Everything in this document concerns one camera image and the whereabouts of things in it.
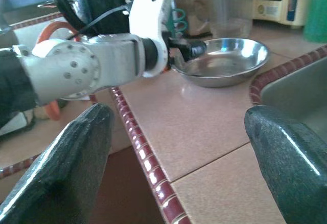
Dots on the cream water ionizer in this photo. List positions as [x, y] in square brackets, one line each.
[278, 11]

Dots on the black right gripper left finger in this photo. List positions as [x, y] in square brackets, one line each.
[58, 173]

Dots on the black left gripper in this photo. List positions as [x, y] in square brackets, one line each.
[178, 46]

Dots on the steel bowl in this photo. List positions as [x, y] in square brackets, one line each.
[224, 63]

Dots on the glass jar brown contents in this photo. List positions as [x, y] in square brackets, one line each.
[194, 6]

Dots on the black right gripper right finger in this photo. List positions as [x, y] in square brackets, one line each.
[293, 167]

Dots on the green dish soap bottle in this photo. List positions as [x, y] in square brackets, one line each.
[316, 19]

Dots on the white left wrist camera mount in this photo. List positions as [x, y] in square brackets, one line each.
[145, 11]

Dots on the teal rabbit mug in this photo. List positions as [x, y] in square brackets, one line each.
[180, 11]

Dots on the clear pitcher orange lid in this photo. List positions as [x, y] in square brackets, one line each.
[230, 9]

